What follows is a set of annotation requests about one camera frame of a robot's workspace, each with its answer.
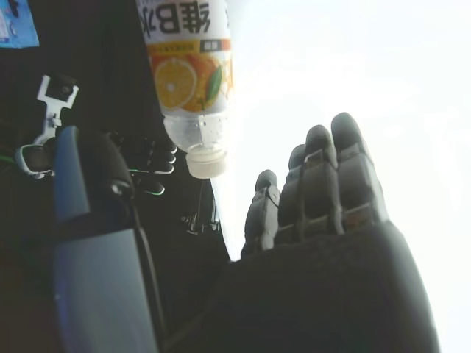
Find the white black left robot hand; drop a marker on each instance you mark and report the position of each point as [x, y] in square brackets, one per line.
[312, 294]

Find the orange juice bottle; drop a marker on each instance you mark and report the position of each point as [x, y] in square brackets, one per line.
[187, 73]

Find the small blue object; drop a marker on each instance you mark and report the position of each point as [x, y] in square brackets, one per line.
[14, 22]

